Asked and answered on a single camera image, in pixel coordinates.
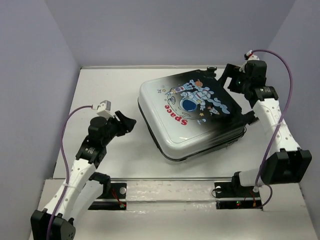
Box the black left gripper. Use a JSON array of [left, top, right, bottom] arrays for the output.
[[102, 110, 137, 146]]

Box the space astronaut kids suitcase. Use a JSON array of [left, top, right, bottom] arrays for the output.
[[137, 66, 250, 162]]

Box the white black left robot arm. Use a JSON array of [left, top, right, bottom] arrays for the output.
[[30, 111, 137, 240]]

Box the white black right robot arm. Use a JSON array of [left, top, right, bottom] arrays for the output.
[[218, 60, 312, 196]]

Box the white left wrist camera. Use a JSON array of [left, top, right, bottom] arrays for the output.
[[92, 100, 114, 120]]

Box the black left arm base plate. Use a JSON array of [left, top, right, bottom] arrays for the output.
[[88, 182, 127, 211]]

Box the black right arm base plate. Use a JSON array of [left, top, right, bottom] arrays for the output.
[[211, 181, 263, 210]]

